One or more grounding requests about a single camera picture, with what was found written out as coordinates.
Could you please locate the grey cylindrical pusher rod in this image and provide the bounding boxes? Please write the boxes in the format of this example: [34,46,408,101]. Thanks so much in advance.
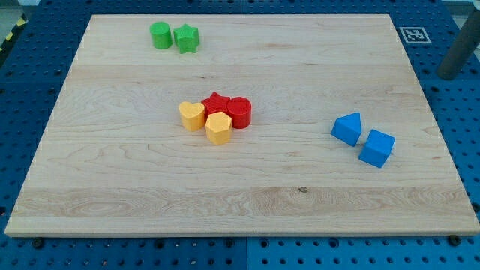
[436,10,479,80]

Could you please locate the yellow hexagon block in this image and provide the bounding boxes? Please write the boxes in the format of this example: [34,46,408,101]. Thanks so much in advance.
[205,112,232,146]

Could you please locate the red cylinder block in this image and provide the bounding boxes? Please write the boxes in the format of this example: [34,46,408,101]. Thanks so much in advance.
[227,97,252,129]

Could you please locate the blue triangle block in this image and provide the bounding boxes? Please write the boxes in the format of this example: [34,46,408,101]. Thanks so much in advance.
[331,112,362,146]

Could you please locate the wooden board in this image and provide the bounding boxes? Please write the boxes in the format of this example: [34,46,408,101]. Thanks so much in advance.
[5,14,479,238]

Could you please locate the green star block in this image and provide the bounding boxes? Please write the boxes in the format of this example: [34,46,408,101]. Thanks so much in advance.
[173,24,200,54]

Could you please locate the white fiducial marker tag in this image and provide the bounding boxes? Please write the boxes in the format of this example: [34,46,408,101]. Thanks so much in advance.
[400,26,431,44]

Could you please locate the yellow heart block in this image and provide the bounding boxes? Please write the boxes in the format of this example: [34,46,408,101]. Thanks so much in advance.
[178,101,206,131]

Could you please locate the blue cube block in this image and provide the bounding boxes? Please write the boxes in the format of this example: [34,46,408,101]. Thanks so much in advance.
[358,129,395,168]

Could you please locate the green cylinder block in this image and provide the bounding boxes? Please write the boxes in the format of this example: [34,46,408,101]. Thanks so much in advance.
[149,21,173,50]

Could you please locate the red star block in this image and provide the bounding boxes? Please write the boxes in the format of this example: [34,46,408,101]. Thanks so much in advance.
[201,91,230,119]

